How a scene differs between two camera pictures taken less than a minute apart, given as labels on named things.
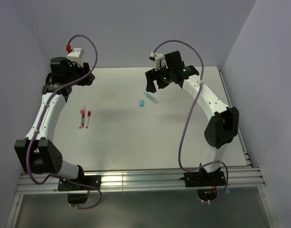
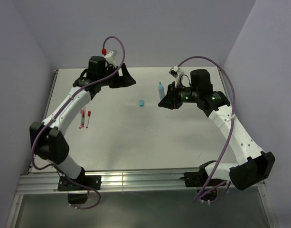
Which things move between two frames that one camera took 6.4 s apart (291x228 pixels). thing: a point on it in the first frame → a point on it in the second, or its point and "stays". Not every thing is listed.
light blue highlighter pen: x=152 y=97 → x=161 y=92
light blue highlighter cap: x=141 y=102 stays
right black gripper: x=152 y=75 → x=170 y=101
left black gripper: x=83 y=70 → x=126 y=80
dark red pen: x=83 y=118 stays
